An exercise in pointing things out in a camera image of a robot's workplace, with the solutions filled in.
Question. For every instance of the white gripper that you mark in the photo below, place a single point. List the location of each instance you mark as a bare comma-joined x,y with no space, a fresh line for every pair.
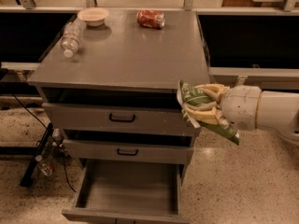
240,106

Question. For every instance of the green jalapeno chip bag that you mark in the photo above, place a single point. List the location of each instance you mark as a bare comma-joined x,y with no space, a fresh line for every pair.
188,94

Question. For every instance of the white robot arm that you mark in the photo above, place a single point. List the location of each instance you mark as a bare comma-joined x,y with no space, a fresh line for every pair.
278,112

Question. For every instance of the grey top drawer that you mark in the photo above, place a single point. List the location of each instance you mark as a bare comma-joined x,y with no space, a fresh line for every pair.
119,119

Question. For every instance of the grey drawer cabinet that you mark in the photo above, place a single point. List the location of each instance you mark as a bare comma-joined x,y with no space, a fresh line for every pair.
126,65

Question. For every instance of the grey middle drawer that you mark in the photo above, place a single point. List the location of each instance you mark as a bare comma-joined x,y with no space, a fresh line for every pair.
128,152

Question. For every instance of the grey open bottom drawer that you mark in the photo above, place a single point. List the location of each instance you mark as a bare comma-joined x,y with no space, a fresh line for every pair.
127,192

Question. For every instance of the red soda can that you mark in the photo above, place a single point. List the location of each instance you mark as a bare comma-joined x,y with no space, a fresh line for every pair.
150,18

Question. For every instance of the white bowl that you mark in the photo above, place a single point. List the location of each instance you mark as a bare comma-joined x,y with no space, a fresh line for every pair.
93,16

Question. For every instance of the clear plastic water bottle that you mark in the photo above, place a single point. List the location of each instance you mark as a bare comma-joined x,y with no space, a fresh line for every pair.
71,39

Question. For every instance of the plastic bottle on floor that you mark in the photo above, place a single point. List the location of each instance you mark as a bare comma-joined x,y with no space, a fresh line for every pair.
44,160

